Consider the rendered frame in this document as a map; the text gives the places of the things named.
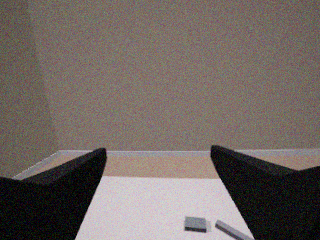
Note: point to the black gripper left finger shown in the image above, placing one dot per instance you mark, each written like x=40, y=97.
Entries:
x=50, y=205

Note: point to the grey flat bar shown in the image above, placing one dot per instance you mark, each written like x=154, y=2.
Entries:
x=236, y=234

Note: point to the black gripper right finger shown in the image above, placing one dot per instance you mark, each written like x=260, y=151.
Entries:
x=276, y=202

